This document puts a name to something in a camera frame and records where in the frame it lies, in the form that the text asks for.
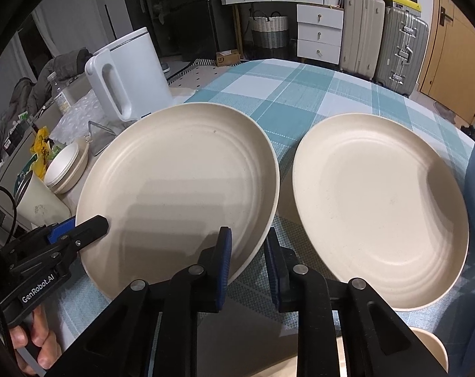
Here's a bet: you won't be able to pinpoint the cream plate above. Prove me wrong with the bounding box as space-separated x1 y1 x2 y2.
76 102 280 299
292 113 469 311

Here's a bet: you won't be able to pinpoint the cream cup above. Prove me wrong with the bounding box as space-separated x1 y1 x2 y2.
14 171 71 227

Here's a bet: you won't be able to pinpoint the yellow snack bag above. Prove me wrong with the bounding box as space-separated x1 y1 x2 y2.
30 126 52 172

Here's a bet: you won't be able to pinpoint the silver suitcase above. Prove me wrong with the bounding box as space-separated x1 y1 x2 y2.
375 7 429 97

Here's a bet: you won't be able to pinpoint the plastic water bottle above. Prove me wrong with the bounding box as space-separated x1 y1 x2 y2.
47 72 72 115

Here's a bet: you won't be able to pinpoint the person's left hand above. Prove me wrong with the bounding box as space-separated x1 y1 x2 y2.
9 305 62 369

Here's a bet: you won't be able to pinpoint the dotted floor rug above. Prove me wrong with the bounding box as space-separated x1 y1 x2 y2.
168 59 228 90

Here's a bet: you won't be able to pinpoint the wooden door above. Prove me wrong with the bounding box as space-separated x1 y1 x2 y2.
418 0 475 124

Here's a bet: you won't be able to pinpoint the beige suitcase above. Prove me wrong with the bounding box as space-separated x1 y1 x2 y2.
339 0 386 80

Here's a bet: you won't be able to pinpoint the white drawer desk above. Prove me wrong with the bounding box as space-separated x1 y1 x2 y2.
221 0 344 65

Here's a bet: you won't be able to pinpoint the small cardboard box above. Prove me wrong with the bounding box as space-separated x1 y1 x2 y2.
216 49 241 66

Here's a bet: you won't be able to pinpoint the teal checked tablecloth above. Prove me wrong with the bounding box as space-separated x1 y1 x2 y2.
47 59 475 375

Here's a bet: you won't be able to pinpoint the black cable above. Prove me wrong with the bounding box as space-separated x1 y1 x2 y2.
0 184 19 248

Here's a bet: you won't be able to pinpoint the white electric kettle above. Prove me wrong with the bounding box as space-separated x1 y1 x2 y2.
85 27 174 123

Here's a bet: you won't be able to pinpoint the small stacked cream bowls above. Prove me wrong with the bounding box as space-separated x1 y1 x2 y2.
44 137 89 195

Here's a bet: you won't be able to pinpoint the woven laundry basket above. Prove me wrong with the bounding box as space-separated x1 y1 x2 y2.
250 10 289 59

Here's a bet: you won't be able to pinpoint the metal trivet stand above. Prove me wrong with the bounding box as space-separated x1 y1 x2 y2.
87 121 121 157

